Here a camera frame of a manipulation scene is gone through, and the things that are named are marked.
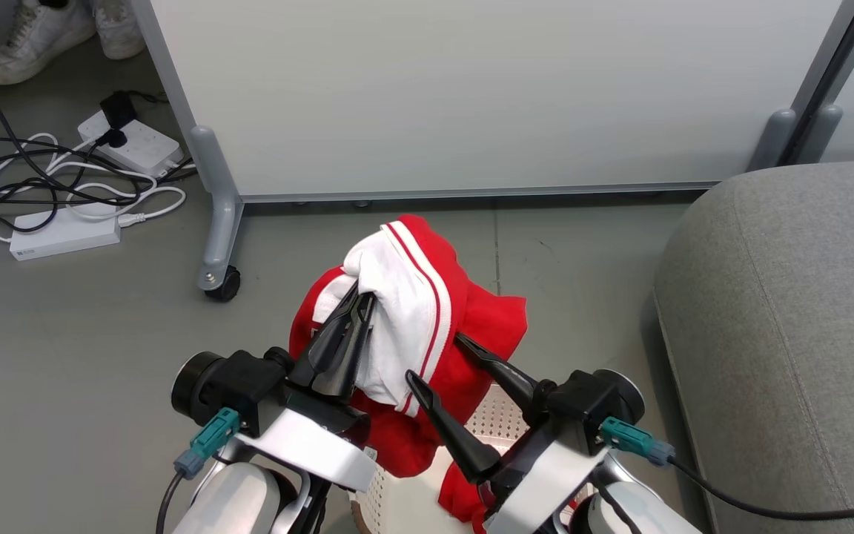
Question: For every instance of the black power adapter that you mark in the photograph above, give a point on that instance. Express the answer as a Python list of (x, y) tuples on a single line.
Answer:
[(118, 108)]

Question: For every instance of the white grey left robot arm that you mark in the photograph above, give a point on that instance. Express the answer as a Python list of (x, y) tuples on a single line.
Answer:
[(238, 500)]

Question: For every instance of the white power strip with sockets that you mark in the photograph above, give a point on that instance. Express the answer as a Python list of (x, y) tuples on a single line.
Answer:
[(147, 144)]

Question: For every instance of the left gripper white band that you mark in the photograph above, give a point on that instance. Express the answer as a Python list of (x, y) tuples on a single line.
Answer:
[(316, 449)]

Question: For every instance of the red and white garment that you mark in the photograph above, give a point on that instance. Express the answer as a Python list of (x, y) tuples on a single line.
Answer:
[(405, 297)]

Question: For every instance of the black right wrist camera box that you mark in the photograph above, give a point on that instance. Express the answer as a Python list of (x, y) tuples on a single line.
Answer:
[(590, 404)]

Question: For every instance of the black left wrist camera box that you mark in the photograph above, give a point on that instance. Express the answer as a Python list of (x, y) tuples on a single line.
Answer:
[(238, 386)]

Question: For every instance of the flat white power box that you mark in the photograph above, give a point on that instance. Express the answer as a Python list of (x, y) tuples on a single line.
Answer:
[(64, 233)]

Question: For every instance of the grey partition leg with caster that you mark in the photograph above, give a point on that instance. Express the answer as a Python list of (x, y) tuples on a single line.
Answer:
[(221, 215)]

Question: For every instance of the white sneaker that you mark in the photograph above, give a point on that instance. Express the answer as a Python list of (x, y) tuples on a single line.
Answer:
[(34, 41), (119, 26)]

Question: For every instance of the black plug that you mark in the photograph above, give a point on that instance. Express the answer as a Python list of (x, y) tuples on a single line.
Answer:
[(113, 138)]

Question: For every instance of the short grey partition foot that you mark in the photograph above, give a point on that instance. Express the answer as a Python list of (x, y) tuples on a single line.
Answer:
[(821, 133), (774, 141)]

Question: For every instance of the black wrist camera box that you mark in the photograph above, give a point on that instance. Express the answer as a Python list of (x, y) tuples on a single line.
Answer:
[(590, 404), (238, 386)]

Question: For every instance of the large white partition panel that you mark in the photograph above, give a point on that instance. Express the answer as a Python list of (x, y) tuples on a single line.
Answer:
[(471, 89)]

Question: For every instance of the grey fabric sofa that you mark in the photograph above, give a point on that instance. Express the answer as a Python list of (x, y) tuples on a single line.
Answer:
[(790, 334)]

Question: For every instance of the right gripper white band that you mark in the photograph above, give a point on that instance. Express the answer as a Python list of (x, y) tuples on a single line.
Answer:
[(545, 482)]

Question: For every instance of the cream perforated laundry basket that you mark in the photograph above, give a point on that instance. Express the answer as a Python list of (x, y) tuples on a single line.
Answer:
[(405, 504)]

